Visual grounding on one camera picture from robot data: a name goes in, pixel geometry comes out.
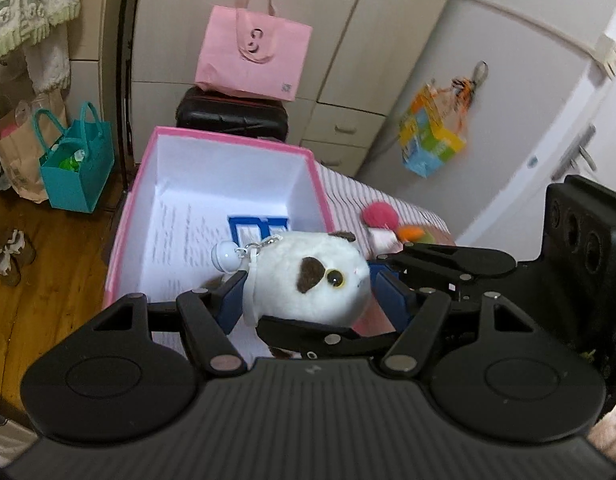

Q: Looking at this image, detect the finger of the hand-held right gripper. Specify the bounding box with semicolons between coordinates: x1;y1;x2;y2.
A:
256;314;405;360
375;243;518;292

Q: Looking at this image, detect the white fluffy towel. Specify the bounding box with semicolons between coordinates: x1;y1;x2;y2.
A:
25;25;71;93

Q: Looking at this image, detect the pink paper bag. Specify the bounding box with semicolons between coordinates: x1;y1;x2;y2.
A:
194;0;313;103

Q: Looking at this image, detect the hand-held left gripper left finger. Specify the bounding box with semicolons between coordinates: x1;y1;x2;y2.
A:
93;271;250;377

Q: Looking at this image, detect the colourful gift bag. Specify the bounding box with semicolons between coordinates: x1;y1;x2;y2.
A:
399;76;476;179

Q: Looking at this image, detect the printed paper sheet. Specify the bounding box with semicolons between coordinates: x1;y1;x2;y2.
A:
138;195;239;301

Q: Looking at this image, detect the white green lace cloth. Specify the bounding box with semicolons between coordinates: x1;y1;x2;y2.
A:
0;0;82;63

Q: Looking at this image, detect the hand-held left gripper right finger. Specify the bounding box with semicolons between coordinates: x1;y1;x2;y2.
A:
375;266;535;377

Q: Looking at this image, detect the metal door handle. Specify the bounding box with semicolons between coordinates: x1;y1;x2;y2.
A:
552;124;599;182

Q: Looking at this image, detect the striped bedsheet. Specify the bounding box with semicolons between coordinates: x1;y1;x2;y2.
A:
315;162;456;248

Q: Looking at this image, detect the black suitcase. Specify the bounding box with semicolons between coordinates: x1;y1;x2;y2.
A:
175;86;290;142

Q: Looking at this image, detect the beige wardrobe drawer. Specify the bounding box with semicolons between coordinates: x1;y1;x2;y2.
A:
303;140;371;177
300;102;386;148

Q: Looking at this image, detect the white plush toy with bell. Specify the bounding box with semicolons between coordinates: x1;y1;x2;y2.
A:
211;230;371;331

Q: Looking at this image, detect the brown paper bag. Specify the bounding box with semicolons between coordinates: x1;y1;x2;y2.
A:
0;91;69;204

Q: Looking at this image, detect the pink storage box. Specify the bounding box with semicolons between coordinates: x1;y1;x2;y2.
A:
102;126;396;361

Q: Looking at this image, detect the teal tote bag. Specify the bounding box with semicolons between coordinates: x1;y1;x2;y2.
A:
34;102;116;214

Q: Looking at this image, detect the dark vertical frame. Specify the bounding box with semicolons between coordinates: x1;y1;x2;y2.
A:
115;0;145;196

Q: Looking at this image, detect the beige plastic bracket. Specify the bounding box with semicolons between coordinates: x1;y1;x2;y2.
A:
593;35;616;78

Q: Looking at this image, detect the beige wardrobe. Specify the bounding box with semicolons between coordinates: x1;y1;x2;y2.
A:
68;0;481;178

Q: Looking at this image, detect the pink fluffy pompom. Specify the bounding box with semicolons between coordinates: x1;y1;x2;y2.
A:
363;202;400;227

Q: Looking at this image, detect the small white plush toy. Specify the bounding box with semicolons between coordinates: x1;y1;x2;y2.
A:
368;227;402;252

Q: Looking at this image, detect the blue and white card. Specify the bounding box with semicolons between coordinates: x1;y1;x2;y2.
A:
228;215;291;248

